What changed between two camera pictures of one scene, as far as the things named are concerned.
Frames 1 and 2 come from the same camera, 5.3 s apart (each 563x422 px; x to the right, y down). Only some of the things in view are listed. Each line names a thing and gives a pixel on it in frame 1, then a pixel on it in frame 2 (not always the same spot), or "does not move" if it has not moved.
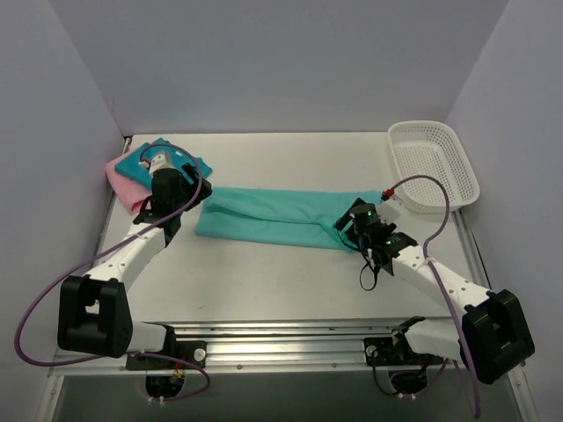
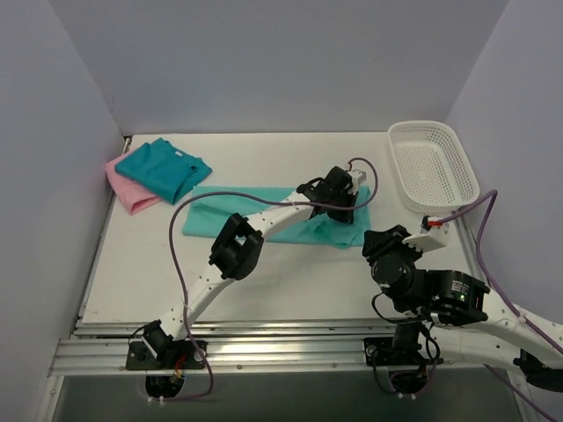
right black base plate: x=395 y=351 does not move
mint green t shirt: x=292 y=216 does not move
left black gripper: x=196 y=181 -> x=344 y=204
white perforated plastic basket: x=430 y=148 does not move
